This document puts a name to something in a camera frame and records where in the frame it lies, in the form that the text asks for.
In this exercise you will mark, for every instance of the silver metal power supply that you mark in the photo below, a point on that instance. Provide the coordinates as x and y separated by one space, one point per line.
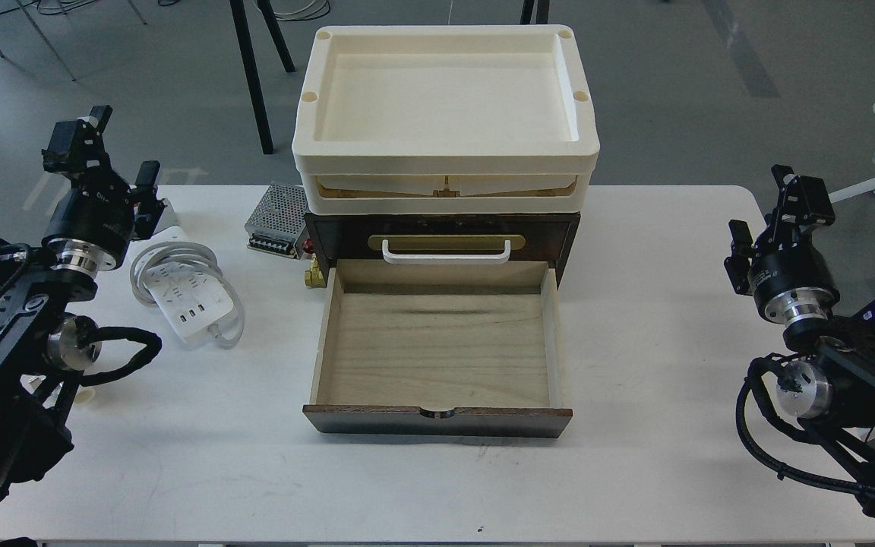
277 223

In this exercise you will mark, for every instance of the dark wooden cabinet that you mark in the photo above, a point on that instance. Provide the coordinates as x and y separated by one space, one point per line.
536 237

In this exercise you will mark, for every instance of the white power strip with cable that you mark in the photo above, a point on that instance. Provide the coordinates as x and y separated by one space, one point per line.
183 280

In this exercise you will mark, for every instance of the white circuit breaker red switch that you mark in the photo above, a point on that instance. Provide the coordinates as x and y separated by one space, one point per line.
168 220

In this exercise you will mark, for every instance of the brass fitting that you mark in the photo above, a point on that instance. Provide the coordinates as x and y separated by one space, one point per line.
313 276

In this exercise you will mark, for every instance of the white drawer handle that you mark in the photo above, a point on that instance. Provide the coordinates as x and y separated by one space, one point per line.
419 259

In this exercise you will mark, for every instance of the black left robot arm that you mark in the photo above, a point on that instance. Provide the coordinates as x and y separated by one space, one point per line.
46 353

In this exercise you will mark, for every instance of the cream plastic tray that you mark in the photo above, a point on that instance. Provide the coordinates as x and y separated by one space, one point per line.
445 120

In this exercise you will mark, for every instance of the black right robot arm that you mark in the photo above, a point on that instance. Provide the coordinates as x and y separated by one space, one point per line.
822 391

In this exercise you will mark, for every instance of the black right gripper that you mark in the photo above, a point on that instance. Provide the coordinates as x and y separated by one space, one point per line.
780 269

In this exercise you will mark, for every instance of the open wooden drawer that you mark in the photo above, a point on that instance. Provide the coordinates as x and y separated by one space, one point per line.
447 349

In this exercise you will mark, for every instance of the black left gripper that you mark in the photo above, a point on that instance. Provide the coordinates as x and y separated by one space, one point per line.
96 221

